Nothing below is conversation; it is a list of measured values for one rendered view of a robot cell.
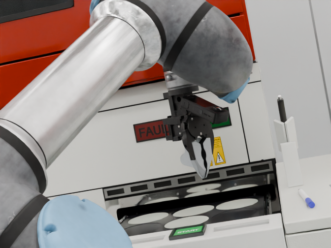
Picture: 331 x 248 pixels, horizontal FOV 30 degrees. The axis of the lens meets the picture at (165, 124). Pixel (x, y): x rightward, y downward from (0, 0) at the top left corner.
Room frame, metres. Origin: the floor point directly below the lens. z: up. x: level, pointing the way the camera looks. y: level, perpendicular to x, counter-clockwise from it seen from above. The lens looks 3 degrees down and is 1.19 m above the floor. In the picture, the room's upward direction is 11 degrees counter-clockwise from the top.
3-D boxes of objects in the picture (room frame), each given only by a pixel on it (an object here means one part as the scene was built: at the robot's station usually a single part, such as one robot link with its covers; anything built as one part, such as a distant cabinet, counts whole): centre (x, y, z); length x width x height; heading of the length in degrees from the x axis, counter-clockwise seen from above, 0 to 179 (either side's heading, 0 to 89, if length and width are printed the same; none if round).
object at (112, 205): (1.56, -0.02, 0.89); 0.44 x 0.02 x 0.10; 80
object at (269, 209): (1.32, -0.18, 0.90); 0.37 x 0.01 x 0.01; 170
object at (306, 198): (1.04, -0.21, 0.97); 0.14 x 0.01 x 0.01; 175
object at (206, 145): (1.43, -0.06, 1.03); 0.06 x 0.03 x 0.09; 43
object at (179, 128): (1.43, -0.05, 1.13); 0.09 x 0.08 x 0.12; 43
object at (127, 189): (1.57, -0.03, 0.96); 0.44 x 0.01 x 0.02; 80
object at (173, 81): (1.42, -0.05, 1.21); 0.08 x 0.08 x 0.05
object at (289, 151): (1.20, -0.23, 1.03); 0.06 x 0.04 x 0.13; 170
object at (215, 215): (1.35, 0.00, 0.90); 0.34 x 0.34 x 0.01; 80
